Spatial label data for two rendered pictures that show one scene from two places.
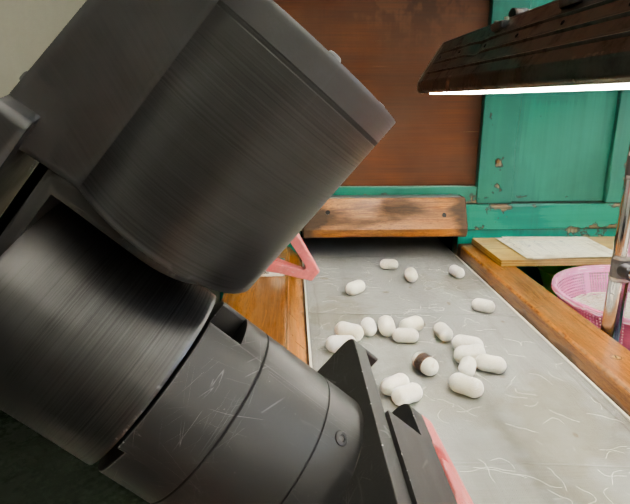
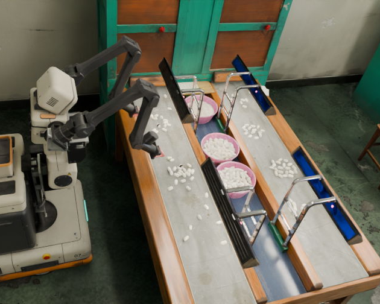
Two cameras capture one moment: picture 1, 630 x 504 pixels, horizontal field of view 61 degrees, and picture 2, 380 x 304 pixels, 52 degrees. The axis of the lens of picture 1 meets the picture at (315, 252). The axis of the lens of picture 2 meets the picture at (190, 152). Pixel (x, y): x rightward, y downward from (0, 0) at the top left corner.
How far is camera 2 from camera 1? 2.16 m
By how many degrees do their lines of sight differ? 34
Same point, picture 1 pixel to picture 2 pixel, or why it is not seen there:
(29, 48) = not seen: outside the picture
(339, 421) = (155, 148)
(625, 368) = (187, 125)
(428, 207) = (159, 79)
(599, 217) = (199, 76)
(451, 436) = (161, 138)
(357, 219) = not seen: hidden behind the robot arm
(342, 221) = not seen: hidden behind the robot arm
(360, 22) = (144, 38)
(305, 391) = (154, 146)
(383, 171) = (148, 69)
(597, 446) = (180, 138)
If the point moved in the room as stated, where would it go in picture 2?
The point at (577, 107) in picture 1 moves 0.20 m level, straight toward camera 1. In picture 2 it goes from (195, 54) to (190, 67)
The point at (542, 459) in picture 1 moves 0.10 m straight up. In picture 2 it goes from (172, 140) to (174, 129)
